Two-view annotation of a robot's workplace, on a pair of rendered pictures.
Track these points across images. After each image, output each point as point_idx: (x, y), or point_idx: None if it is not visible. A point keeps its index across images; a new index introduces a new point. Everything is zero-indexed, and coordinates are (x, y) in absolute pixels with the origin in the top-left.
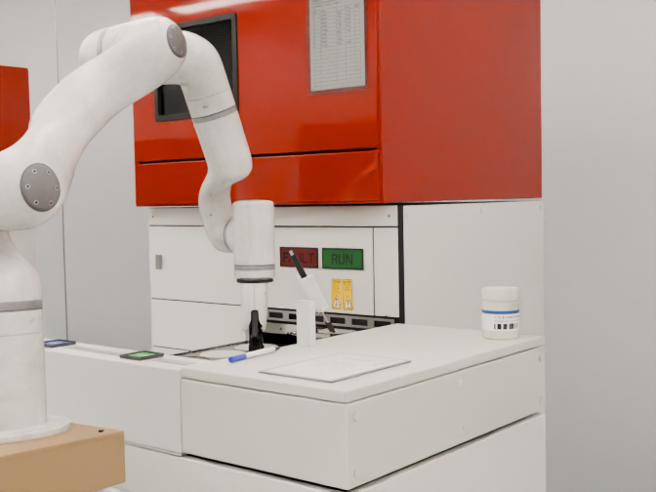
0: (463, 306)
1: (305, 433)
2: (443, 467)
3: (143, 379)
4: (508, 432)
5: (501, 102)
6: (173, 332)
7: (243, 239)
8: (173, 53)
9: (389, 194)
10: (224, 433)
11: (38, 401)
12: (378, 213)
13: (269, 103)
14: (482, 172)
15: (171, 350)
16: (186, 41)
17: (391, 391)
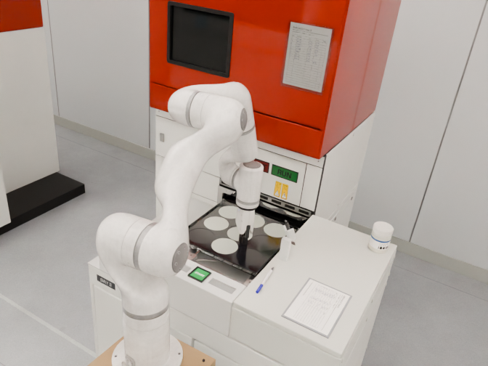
0: (336, 186)
1: (311, 360)
2: (358, 340)
3: (205, 296)
4: (377, 300)
5: (373, 70)
6: None
7: (246, 189)
8: (242, 129)
9: (322, 153)
10: (258, 340)
11: (168, 348)
12: (311, 157)
13: (252, 80)
14: (358, 113)
15: None
16: (236, 94)
17: (354, 334)
